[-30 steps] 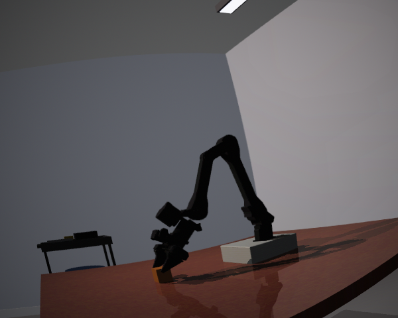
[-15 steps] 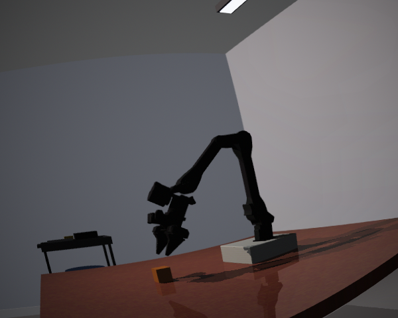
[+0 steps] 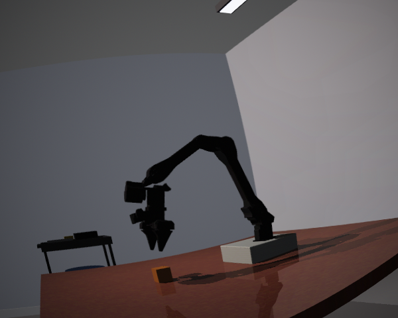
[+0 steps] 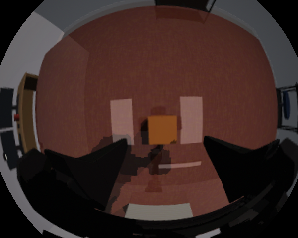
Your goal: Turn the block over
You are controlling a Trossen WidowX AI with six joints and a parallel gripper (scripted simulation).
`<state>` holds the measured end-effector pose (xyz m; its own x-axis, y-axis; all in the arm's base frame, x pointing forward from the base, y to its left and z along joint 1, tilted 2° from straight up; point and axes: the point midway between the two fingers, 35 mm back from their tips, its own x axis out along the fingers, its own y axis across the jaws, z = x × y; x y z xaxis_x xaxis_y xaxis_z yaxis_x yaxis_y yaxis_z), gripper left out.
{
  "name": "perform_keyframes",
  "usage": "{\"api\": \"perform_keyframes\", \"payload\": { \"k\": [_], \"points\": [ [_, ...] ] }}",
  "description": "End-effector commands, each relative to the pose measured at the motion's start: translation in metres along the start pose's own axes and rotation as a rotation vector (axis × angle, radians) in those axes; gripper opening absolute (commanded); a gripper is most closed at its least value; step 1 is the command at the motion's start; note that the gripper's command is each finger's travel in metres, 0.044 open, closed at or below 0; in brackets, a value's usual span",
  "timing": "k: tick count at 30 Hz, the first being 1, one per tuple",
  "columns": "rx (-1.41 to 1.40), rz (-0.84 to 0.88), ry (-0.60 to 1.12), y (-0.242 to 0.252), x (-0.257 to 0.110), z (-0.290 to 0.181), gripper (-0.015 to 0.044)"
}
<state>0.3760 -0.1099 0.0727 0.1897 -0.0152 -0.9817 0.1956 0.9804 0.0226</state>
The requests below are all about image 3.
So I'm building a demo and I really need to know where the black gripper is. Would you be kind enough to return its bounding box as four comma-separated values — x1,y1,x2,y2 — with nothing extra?
139,203,174,252

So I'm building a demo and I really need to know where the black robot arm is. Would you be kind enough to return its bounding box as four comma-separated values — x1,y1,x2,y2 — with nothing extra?
124,134,276,242

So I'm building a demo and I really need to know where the orange block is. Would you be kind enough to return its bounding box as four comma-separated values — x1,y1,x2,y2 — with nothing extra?
151,266,173,283

